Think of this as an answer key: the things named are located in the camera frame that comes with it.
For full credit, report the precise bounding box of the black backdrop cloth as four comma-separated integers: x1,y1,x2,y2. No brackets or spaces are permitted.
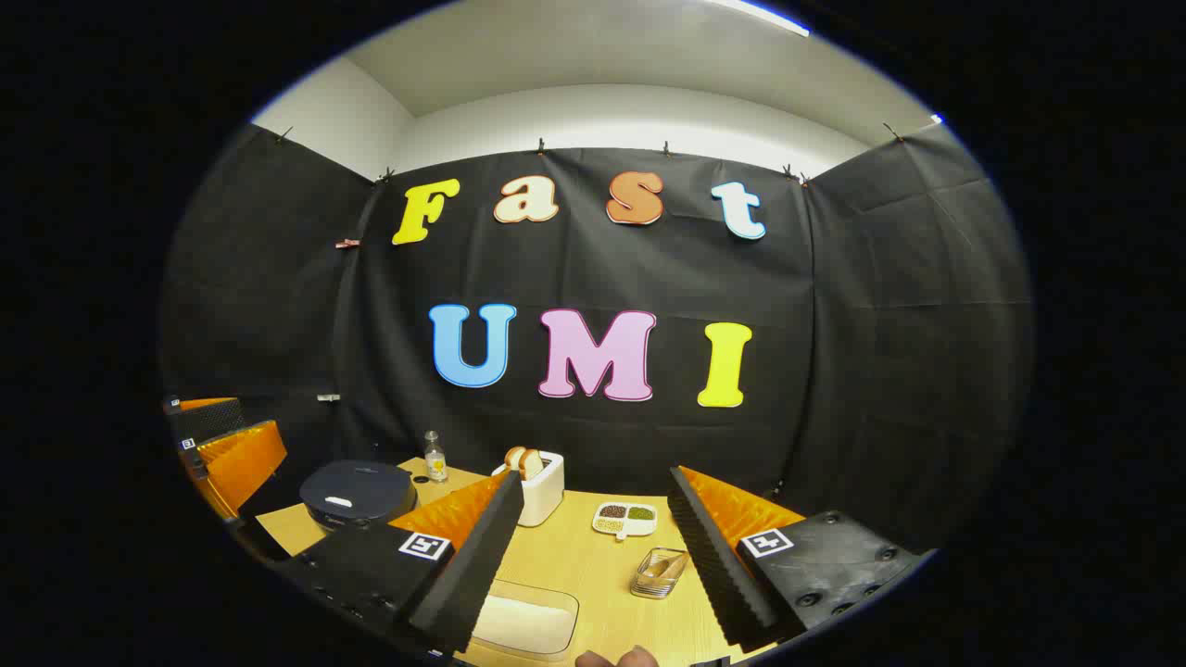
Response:
158,120,1035,557

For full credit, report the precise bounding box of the clear chopstick holder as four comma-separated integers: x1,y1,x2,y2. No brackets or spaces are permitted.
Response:
631,547,689,600

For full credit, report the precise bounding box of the white divided bean dish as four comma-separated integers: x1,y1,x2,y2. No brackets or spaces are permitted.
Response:
592,501,658,541

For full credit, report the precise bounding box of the white toaster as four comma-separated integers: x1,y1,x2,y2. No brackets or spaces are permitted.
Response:
491,450,565,528

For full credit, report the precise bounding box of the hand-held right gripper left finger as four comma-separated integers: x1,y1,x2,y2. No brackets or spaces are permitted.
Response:
276,470,526,654

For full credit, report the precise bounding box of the dark blue rice cooker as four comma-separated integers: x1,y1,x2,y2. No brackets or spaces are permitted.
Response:
298,459,419,535

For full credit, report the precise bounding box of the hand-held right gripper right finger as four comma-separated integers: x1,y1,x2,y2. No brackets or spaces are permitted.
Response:
667,465,939,654

